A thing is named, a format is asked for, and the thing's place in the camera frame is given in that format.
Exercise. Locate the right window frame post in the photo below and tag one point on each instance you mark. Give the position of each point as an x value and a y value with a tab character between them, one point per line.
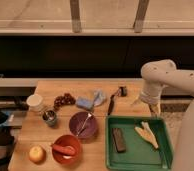
140	15

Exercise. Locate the green plastic tray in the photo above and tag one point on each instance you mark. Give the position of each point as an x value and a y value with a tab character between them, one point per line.
140	155

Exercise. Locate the window frame post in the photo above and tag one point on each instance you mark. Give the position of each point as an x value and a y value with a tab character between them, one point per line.
140	15
75	16

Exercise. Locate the white cup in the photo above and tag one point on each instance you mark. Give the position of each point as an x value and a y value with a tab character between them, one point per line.
35	102

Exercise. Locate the silver fork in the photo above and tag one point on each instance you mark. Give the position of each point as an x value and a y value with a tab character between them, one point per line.
89	115

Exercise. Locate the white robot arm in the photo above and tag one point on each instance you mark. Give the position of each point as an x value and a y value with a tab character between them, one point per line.
169	90

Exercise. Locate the light blue crumpled cloth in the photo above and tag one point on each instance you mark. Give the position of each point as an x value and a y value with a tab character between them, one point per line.
99	97

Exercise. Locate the red sausage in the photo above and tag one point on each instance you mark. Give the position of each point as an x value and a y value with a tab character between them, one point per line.
64	150

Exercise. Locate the small metal cup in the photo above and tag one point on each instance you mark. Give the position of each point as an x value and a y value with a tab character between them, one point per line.
50	117

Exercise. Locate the yellow apple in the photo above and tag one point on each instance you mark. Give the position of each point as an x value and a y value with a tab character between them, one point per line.
36	154

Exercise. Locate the bunch of dark grapes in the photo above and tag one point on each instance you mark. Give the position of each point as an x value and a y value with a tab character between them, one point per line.
66	99

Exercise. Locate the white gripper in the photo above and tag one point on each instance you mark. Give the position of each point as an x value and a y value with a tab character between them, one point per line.
150	99

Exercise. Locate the red bowl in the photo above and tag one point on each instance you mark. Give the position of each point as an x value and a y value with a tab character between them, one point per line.
71	141

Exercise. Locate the dark brown rectangular block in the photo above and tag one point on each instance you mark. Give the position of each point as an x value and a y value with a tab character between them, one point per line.
118	140

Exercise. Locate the left window frame post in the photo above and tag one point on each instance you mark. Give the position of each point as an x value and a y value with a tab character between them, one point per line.
75	16

